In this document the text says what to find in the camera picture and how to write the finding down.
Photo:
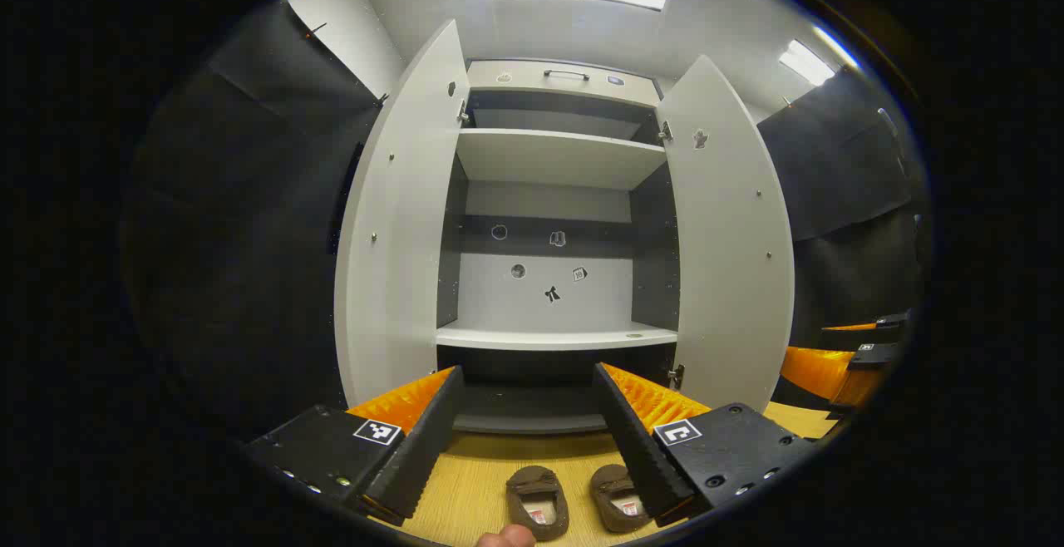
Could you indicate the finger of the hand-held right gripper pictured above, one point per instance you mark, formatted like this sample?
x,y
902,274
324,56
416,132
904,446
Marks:
x,y
819,372
864,337

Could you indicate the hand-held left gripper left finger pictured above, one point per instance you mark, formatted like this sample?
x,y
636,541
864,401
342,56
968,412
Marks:
x,y
424,447

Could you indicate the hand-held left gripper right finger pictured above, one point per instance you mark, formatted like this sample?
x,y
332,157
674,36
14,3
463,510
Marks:
x,y
640,447

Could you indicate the brown fuzzy shoe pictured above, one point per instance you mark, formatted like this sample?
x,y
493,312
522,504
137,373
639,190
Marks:
x,y
615,501
536,501

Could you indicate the white cabinet door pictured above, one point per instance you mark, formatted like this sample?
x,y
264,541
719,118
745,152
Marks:
x,y
399,239
731,264

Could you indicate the white shoe cabinet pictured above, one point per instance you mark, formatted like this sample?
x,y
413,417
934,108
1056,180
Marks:
x,y
540,156

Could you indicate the small ceiling light panel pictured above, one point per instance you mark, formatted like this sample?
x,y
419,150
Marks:
x,y
806,62

